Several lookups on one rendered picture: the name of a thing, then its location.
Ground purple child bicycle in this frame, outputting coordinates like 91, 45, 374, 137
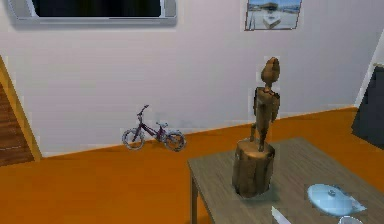
121, 104, 187, 153

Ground brown wooden figure statue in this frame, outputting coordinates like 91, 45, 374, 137
231, 56, 281, 199

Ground grey wooden table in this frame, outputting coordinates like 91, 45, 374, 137
187, 136, 384, 224

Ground framed boat picture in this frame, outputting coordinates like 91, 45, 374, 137
244, 0, 303, 32

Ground white knife blade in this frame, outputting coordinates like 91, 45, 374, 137
270, 205, 292, 224

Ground silver framed television set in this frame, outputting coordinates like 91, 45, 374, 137
7, 0, 178, 27

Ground pale blue lidded dish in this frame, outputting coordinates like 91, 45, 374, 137
306, 183, 367, 217

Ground brown wooden door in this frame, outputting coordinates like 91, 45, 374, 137
0, 55, 43, 168

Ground white round cup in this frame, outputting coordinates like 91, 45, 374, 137
337, 215, 364, 224

